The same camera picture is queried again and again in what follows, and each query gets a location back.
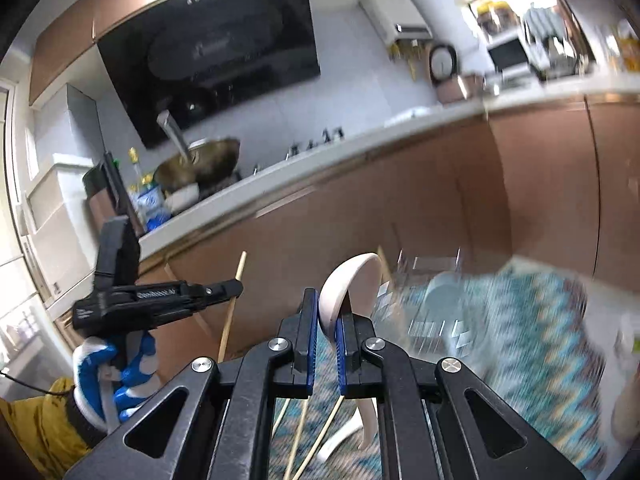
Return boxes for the wooden chopstick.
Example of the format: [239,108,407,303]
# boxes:
[293,396,344,480]
[283,399,309,480]
[217,250,247,363]
[271,399,291,436]

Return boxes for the white storage box left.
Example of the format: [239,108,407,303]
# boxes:
[22,153,98,298]

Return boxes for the white ceramic spoon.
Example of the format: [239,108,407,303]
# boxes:
[319,252,382,457]
[316,410,363,464]

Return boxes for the brown lower kitchen cabinets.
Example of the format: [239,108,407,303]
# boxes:
[54,91,640,361]

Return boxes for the steel wok with handle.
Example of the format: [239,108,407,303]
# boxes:
[154,110,241,193]

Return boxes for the white water heater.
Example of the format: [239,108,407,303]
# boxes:
[359,0,433,47]

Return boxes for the oil bottle on counter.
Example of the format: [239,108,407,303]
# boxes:
[128,148,144,195]

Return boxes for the blue white seasoning bag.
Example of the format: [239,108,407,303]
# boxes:
[136,183,171,232]

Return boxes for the wire utensil holder basket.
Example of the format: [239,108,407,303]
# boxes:
[371,250,478,362]

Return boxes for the blue white gloved hand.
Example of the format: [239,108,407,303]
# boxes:
[73,330,160,434]

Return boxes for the white microwave oven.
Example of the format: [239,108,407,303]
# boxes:
[487,29,533,79]

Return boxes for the gas stove top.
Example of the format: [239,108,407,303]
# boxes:
[224,126,346,185]

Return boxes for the steel pot on microwave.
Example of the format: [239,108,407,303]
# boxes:
[476,1,520,37]

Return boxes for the zigzag patterned table cloth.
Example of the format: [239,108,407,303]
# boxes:
[267,253,616,480]

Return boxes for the blue grey hanging towel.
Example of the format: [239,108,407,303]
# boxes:
[523,6,567,58]

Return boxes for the yellow sleeve forearm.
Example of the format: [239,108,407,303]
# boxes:
[1,377,100,479]

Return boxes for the white bowl on stove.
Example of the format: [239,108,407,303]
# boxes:
[165,183,200,216]

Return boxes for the black range hood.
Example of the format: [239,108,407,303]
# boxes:
[98,0,320,148]

